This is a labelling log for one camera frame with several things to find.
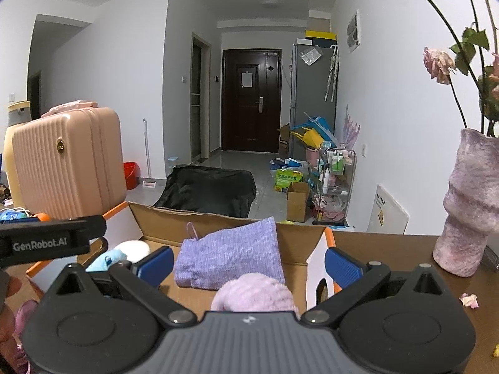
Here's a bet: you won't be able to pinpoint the lilac fluffy towel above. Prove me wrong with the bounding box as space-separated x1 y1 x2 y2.
211 273 301 320

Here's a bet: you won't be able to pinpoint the pink ribbed suitcase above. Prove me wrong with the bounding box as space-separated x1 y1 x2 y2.
12 106 126 220

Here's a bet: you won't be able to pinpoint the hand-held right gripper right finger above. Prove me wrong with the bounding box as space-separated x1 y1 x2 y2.
302 247 449 326

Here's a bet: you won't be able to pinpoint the white leaning board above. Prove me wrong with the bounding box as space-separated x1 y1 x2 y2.
366 184 410 235

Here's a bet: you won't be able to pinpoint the wire rack trolley with bottles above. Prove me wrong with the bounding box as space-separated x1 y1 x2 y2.
313 148 357 224

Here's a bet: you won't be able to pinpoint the light blue plush toy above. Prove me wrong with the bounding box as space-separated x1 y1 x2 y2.
85 249 128 272

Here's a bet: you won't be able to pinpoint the blue wet wipes pack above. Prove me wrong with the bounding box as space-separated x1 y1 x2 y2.
0 208 30 221

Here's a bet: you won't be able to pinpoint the blue and yellow plastic clutter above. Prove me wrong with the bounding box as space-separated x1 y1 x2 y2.
290 113 336 149

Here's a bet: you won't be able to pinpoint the brown carton beside refrigerator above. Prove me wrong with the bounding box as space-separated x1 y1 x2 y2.
278 125 291 156

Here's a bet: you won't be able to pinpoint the grey refrigerator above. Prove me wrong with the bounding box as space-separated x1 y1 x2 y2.
292 43 339 160

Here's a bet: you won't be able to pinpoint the white floor squeegee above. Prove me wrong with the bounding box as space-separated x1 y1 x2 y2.
142 119 157 189

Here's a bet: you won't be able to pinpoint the small brown cardboard box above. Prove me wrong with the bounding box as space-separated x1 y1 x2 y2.
286 182 311 223

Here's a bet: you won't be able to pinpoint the dark brown entrance door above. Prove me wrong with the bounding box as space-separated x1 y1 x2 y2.
221 49 282 152

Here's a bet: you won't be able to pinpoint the person's left hand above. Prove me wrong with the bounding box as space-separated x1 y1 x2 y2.
0 272 22 359

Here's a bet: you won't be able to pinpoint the purple knit pouch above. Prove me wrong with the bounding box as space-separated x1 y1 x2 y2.
174 217 286 291

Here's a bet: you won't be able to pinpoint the yellow and black box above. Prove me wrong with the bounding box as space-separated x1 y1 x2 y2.
305 30 338 47

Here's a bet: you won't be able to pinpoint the white wall panel box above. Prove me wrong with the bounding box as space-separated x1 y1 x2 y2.
347 10 361 53

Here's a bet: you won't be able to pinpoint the yellow water bottle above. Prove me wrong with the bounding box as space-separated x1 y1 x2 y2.
3 101 34 207

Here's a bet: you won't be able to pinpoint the clear plastic bag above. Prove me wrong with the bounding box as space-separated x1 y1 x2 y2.
301 46 324 66

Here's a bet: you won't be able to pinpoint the side room door frame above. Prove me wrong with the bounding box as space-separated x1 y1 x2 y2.
191 33 213 162

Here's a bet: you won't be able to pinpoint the bunch of dried pink roses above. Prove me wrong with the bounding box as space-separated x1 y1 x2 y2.
359 0 499 138

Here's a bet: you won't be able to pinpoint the green and yellow bag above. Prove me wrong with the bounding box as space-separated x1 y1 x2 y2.
275 167 304 193

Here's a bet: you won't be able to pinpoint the purple fairy wings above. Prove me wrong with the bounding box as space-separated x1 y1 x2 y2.
344 105 361 151

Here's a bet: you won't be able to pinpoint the white hanging umbrella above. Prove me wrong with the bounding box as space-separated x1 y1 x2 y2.
325 45 340 103

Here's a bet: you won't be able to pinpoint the red plastic bucket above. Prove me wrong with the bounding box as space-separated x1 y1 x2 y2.
124 161 138 191

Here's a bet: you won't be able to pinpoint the pink textured vase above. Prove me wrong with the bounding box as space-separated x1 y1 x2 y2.
433 128 499 277

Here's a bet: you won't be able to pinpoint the pink folded cloth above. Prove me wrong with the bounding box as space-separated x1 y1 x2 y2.
41 100 100 118

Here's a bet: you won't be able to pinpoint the orange cardboard box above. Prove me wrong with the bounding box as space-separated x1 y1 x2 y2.
25 202 336 312

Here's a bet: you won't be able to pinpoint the white soft sponge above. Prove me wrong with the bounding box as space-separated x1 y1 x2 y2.
113 240 151 264

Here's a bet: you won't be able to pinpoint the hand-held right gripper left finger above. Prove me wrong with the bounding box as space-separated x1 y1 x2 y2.
47 246 196 327

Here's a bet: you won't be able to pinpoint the blue white plastic bag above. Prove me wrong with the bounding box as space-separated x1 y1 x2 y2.
269 158 308 172

